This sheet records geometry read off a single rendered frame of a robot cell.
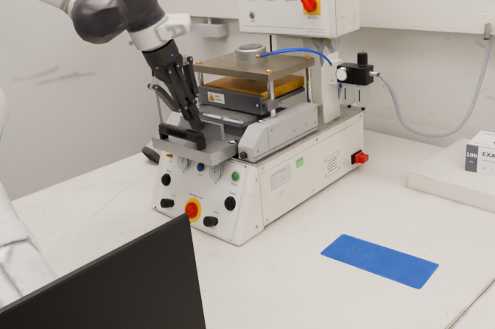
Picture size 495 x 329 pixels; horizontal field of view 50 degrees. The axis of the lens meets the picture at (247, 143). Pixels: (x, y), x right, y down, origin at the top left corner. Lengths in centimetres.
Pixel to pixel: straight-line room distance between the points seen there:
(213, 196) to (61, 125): 149
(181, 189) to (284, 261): 35
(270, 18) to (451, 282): 82
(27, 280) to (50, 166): 196
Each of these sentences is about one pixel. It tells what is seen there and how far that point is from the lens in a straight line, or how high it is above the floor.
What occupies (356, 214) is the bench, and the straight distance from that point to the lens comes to 134.
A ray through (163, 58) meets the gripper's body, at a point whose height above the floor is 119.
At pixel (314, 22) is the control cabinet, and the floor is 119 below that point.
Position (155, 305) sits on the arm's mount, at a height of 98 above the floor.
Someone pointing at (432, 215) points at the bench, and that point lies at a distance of 135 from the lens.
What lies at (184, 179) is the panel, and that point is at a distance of 136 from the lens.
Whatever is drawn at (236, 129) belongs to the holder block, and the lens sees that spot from 125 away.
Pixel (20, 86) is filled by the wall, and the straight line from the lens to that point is 256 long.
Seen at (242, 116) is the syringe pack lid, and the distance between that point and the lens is 129.
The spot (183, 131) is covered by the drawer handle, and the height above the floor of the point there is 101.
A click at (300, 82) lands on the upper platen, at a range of 138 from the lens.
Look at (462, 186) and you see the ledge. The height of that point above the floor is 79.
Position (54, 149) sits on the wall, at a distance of 267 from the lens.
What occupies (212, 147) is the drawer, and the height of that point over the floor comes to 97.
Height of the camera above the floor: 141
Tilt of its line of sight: 21 degrees down
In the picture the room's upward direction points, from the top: 6 degrees counter-clockwise
